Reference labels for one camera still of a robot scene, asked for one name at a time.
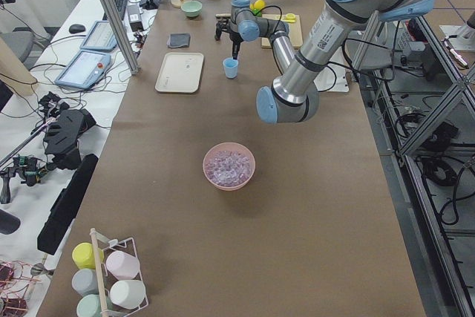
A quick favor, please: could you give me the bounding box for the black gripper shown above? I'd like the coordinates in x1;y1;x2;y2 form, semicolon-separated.
214;19;242;59

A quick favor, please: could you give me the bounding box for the clear ice cubes pile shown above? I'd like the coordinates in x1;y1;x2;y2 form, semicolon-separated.
205;150;252;187

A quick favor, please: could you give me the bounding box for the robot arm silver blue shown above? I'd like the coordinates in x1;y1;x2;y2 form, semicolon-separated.
215;0;435;124

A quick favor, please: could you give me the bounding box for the light blue plastic cup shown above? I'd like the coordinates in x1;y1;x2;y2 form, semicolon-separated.
223;57;239;79

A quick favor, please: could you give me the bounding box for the pink cup in rack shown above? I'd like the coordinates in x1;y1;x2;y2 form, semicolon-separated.
105;251;140;280

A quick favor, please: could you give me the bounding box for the yellow cup in rack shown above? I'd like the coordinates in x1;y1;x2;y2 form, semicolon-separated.
71;242;96;269

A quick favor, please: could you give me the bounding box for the white cup in rack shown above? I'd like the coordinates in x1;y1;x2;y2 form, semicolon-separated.
109;280;146;310

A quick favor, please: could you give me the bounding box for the grey cup in rack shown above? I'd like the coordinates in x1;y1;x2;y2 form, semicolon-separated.
71;269;99;296

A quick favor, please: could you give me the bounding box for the green cup in rack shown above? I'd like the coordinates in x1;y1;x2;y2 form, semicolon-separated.
76;294;102;317

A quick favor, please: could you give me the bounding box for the steel muddler black tip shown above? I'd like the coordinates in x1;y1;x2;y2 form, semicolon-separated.
215;13;231;19

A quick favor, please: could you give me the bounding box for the yellow lemon outer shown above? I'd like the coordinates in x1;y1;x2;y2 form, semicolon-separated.
250;0;266;13

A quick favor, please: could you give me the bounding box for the mint green bowl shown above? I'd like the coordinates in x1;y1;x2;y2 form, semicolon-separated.
180;0;203;19

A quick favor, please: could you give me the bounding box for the grey folded cloth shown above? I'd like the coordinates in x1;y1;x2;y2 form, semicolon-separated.
167;33;191;48

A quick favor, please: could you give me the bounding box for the wooden cutting board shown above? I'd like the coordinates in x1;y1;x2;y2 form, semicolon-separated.
263;13;303;49

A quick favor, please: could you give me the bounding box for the cream rabbit tray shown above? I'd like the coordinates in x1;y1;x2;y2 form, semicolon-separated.
155;52;204;94

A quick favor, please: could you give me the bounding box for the lemon slice near edge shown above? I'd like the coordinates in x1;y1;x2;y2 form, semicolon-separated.
285;13;296;20

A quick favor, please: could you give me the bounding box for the pink bowl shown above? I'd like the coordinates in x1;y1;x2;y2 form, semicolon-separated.
203;143;256;191

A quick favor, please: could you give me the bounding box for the teach pendant far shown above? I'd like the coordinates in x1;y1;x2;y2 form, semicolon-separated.
80;21;117;52

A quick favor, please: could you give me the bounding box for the teach pendant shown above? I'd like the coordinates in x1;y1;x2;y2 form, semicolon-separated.
80;21;117;52
54;50;111;89

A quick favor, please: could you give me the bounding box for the teach pendant near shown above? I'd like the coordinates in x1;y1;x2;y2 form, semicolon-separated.
54;50;111;89

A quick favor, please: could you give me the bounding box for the black computer mouse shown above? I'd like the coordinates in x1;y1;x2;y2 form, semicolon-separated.
68;24;85;34

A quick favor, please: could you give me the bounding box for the black long speaker bar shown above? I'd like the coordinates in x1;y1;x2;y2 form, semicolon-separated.
37;154;99;255

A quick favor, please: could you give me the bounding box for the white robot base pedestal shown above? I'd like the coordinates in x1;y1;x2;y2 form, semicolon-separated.
314;24;349;93

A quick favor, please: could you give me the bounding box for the aluminium frame post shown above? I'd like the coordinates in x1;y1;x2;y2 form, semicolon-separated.
99;0;140;75

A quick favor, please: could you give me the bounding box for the white wire cup rack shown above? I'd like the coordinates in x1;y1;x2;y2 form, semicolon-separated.
90;228;149;316

